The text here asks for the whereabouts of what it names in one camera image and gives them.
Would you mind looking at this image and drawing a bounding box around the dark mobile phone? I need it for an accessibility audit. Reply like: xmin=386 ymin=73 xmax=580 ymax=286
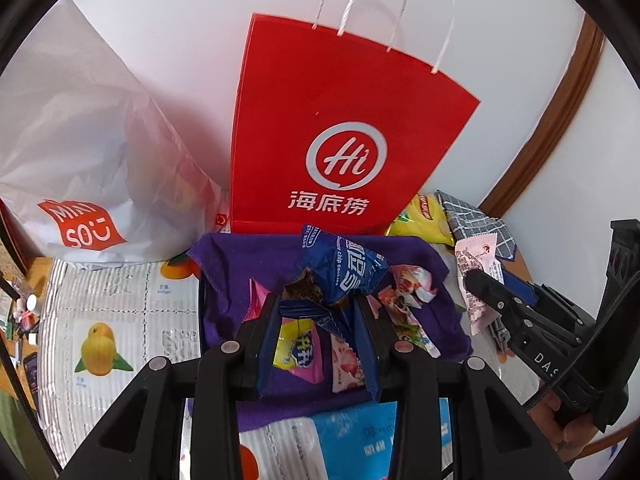
xmin=22 ymin=351 xmax=42 ymax=412

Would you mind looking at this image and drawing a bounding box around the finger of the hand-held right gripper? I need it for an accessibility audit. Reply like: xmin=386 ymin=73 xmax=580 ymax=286
xmin=462 ymin=270 xmax=538 ymax=347
xmin=500 ymin=265 xmax=539 ymax=307

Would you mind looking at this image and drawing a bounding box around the blue white packet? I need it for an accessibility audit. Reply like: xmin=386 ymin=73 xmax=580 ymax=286
xmin=312 ymin=402 xmax=401 ymax=480

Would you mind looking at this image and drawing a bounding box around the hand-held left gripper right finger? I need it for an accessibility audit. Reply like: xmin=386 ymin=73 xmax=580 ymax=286
xmin=352 ymin=295 xmax=571 ymax=480

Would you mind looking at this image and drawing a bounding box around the green colourful snack packet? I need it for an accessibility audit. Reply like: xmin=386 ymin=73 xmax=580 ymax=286
xmin=392 ymin=310 xmax=442 ymax=359

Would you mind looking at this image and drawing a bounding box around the grey checked star pouch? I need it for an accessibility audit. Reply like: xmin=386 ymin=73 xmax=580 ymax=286
xmin=435 ymin=190 xmax=519 ymax=262

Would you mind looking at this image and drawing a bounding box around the yellow chips bag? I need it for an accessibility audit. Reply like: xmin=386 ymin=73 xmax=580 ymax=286
xmin=385 ymin=192 xmax=457 ymax=247

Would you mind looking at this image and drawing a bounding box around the pink white snack packet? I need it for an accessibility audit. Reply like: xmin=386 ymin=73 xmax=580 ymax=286
xmin=330 ymin=334 xmax=369 ymax=394

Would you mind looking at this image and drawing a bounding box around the red paper bag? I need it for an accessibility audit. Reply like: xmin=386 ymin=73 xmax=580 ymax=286
xmin=230 ymin=0 xmax=482 ymax=237

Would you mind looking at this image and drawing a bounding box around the person's right hand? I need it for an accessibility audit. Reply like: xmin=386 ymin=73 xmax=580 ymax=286
xmin=527 ymin=392 xmax=608 ymax=463

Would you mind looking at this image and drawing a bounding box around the brown wooden door frame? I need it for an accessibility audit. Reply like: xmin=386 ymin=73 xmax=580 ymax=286
xmin=477 ymin=10 xmax=607 ymax=219

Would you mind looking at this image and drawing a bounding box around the crumpled colourful wrapper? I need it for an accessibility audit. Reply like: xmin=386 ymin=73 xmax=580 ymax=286
xmin=377 ymin=264 xmax=436 ymax=314

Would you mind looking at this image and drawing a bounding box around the fruit print tablecloth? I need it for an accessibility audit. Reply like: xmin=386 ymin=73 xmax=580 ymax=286
xmin=30 ymin=240 xmax=556 ymax=480

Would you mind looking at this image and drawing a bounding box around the white plastic bag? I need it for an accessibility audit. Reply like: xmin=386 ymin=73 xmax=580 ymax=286
xmin=0 ymin=0 xmax=232 ymax=272

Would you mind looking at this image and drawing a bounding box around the yellow pink snack packet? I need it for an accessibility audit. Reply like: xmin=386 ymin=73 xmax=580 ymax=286
xmin=272 ymin=317 xmax=326 ymax=387

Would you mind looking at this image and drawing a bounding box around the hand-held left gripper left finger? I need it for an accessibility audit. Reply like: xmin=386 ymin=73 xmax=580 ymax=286
xmin=62 ymin=292 xmax=282 ymax=480

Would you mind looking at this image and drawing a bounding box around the pink wrapper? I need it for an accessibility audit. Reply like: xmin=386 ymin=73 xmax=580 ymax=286
xmin=242 ymin=277 xmax=274 ymax=324

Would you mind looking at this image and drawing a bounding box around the pink patterned snack packet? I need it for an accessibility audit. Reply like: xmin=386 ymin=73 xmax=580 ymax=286
xmin=454 ymin=234 xmax=504 ymax=337

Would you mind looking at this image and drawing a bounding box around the blue cookie packet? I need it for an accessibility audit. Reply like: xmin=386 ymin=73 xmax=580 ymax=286
xmin=277 ymin=224 xmax=394 ymax=339

